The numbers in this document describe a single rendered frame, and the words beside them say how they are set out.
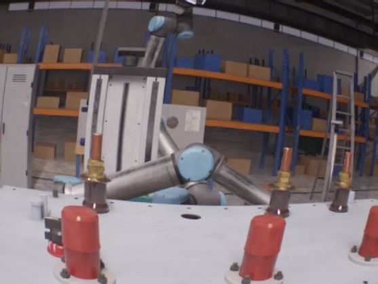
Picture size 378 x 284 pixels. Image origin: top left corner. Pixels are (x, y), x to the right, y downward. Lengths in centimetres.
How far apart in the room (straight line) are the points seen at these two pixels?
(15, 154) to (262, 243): 517
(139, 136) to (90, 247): 133
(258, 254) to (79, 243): 31
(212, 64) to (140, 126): 727
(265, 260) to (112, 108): 135
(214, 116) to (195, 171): 782
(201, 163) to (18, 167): 447
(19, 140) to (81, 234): 505
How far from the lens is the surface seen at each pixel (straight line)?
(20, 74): 563
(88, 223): 65
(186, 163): 148
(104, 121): 195
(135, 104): 193
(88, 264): 68
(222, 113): 933
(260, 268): 75
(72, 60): 877
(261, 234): 72
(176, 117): 599
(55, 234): 78
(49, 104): 882
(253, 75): 948
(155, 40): 205
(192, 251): 92
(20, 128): 565
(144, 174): 152
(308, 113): 1025
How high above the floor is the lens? 170
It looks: 7 degrees down
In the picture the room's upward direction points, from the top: 6 degrees clockwise
